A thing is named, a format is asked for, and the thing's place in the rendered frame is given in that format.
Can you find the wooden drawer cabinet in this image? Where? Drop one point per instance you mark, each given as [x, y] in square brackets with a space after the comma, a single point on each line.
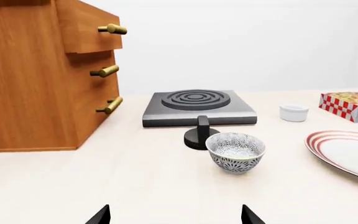
[33, 77]

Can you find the grey flat stove burner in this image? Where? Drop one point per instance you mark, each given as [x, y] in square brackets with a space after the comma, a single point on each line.
[197, 108]

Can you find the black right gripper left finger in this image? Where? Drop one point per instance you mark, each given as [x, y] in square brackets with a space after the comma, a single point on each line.
[100, 217]

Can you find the patterned black white bowl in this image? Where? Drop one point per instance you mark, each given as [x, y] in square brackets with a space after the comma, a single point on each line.
[235, 152]

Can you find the red checkered cookie box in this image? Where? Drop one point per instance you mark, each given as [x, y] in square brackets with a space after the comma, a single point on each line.
[353, 106]

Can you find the black stove knob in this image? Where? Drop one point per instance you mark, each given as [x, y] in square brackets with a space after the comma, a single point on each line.
[200, 136]

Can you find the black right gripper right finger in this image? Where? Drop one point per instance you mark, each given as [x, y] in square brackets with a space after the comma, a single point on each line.
[250, 217]

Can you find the white plate with red rings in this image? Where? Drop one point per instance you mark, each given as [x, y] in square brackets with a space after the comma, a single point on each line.
[346, 151]

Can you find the small white ramekin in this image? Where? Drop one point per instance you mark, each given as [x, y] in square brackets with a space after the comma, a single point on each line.
[294, 113]

